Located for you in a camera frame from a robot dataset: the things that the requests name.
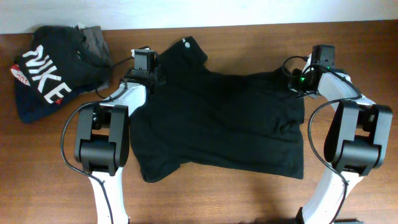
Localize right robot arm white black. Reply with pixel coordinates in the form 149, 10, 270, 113
288, 44, 393, 223

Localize black t-shirt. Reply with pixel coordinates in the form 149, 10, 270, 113
131, 36, 305, 183

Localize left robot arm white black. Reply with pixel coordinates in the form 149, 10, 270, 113
74, 47, 158, 223

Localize navy folded garment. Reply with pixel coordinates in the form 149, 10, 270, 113
14, 79, 103, 124

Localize black Nike shirt folded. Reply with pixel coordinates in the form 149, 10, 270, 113
16, 26, 111, 105

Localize grey folded garment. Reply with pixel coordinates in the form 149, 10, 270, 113
75, 26, 113, 75

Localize red white folded garment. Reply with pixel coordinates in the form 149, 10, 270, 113
11, 64, 72, 104

